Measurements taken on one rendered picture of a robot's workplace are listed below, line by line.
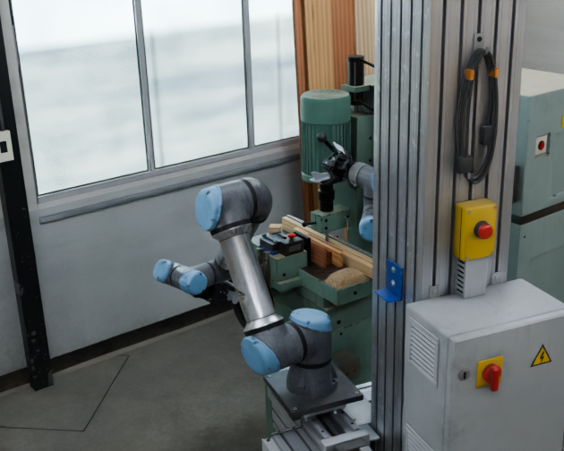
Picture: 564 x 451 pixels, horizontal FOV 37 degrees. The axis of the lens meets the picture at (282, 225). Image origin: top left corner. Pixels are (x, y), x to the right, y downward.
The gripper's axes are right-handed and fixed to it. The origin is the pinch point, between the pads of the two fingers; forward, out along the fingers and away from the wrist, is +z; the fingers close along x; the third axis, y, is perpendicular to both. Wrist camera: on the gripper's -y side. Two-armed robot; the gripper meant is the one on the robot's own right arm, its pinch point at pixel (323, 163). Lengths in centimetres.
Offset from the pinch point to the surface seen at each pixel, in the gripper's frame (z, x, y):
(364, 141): 5.3, -17.6, -13.9
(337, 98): 4.0, -20.8, 7.7
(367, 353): -10, 43, -61
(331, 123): 4.1, -13.0, 3.6
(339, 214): 8.8, 7.4, -26.8
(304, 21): 139, -83, -45
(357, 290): -15.9, 28.1, -32.0
